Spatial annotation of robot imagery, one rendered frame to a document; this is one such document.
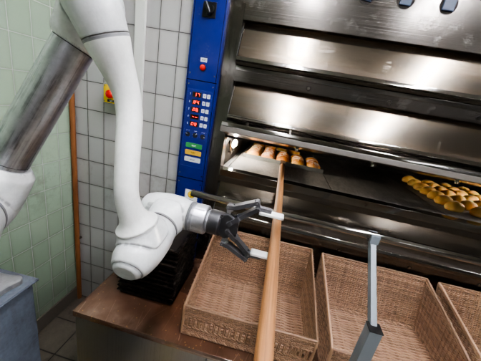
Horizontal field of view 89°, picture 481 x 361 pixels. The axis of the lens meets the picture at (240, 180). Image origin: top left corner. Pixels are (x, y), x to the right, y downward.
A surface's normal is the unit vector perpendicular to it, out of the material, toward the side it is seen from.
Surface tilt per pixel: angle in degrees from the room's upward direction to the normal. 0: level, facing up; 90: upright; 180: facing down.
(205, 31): 90
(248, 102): 70
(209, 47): 90
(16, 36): 90
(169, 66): 90
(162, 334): 0
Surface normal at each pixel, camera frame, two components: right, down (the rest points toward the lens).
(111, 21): 0.77, 0.25
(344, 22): -0.18, 0.28
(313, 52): -0.11, -0.06
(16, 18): 0.97, 0.22
